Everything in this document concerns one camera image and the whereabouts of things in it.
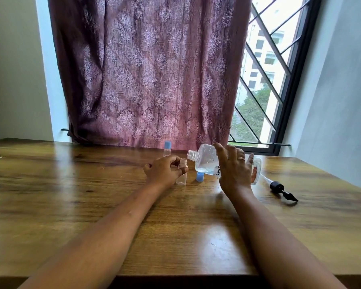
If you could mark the person's right hand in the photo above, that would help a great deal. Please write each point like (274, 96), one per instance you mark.
(234, 174)

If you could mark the person's left hand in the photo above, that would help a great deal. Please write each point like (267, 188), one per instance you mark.
(161, 173)

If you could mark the person's left thumb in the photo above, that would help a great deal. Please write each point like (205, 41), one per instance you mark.
(181, 170)

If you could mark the person's right middle finger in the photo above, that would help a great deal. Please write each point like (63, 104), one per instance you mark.
(232, 154)

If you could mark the person's right little finger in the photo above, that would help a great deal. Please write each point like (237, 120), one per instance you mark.
(250, 161)

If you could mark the small clear vial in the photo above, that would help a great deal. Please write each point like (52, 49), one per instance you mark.
(182, 178)

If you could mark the large clear plastic bottle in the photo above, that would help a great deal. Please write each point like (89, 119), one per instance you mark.
(206, 161)

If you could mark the person's left forearm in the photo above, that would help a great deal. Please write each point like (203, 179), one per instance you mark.
(102, 237)

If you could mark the person's right forearm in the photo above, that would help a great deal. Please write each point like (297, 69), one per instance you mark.
(273, 240)

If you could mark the loose blue vial cap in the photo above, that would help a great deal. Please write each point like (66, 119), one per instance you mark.
(200, 176)

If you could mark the small vial with blue cap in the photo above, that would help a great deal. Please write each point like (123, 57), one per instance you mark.
(167, 148)

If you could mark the black pump dispenser with tube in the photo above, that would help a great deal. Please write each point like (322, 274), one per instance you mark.
(278, 188)

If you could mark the green tree outside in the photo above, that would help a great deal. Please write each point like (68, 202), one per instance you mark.
(254, 112)

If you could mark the white building outside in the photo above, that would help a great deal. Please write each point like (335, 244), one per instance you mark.
(266, 60)

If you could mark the maroon patterned curtain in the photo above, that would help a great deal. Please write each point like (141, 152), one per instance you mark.
(150, 72)

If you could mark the black window frame with grille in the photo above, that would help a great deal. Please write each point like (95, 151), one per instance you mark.
(291, 87)

